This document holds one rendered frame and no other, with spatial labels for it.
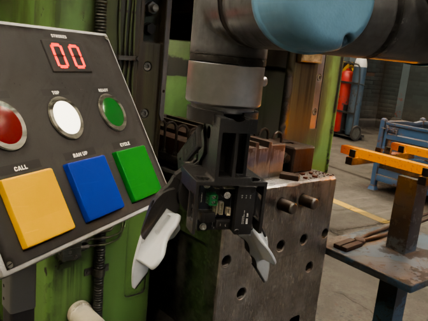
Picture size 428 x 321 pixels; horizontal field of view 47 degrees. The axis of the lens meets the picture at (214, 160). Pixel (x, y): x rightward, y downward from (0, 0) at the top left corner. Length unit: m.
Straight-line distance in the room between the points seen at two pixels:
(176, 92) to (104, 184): 0.92
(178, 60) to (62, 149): 0.95
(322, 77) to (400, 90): 8.84
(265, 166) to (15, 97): 0.68
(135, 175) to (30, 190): 0.19
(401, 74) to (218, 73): 9.92
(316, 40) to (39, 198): 0.35
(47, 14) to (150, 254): 0.60
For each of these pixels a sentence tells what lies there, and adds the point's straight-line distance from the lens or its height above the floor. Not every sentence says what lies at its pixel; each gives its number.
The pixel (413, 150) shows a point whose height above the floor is 0.96.
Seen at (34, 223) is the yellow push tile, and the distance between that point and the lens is 0.55.
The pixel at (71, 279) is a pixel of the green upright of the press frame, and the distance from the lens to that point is 1.10.
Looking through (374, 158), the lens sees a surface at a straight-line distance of 1.36.
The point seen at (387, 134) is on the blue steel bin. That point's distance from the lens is 5.07.
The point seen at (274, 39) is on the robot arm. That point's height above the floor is 1.20.
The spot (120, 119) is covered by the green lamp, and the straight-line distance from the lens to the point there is 0.73.
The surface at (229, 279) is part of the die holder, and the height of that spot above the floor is 0.72.
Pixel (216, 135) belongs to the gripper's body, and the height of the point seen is 1.11.
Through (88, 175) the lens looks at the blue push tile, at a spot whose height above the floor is 1.02.
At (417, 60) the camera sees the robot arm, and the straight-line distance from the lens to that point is 0.47.
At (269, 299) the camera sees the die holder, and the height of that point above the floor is 0.63.
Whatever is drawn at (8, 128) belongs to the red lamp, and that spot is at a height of 1.09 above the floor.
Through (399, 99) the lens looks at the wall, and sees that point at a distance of 10.32.
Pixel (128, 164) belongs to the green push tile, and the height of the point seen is 1.02.
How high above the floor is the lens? 1.19
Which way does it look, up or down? 12 degrees down
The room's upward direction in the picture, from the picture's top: 6 degrees clockwise
